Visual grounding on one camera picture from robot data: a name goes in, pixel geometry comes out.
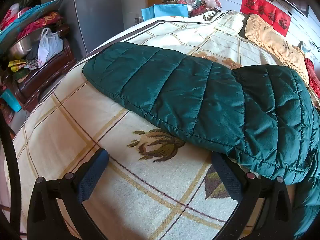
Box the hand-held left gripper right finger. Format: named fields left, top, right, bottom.
left=211, top=152, right=293, bottom=240

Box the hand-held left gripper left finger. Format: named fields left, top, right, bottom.
left=27, top=148, right=109, bottom=240

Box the green puffer jacket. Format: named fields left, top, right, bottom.
left=82, top=42, right=320, bottom=240

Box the cream floral checked bed quilt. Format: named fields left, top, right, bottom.
left=5, top=10, right=310, bottom=240

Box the dark wooden cabinet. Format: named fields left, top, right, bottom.
left=5, top=25, right=77, bottom=113

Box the teal cup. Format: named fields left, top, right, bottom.
left=1, top=89, right=22, bottom=112

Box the red frilled pillow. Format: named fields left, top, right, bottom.
left=304, top=58, right=320, bottom=98

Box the white plastic bag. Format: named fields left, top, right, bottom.
left=37, top=27, right=64, bottom=64

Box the metal bowl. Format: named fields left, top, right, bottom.
left=9, top=30, right=43, bottom=60

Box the beige frilled pillow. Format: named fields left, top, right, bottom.
left=244, top=13, right=310, bottom=83

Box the cream checked pillow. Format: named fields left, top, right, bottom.
left=215, top=11, right=245, bottom=35

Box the grey refrigerator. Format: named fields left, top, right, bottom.
left=55, top=0, right=125, bottom=60

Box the blue paper bag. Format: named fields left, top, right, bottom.
left=141, top=4, right=188, bottom=22

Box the pink pig plush toy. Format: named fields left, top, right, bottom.
left=201, top=0, right=222, bottom=8

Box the red wall banner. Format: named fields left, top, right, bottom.
left=240, top=0, right=292, bottom=36

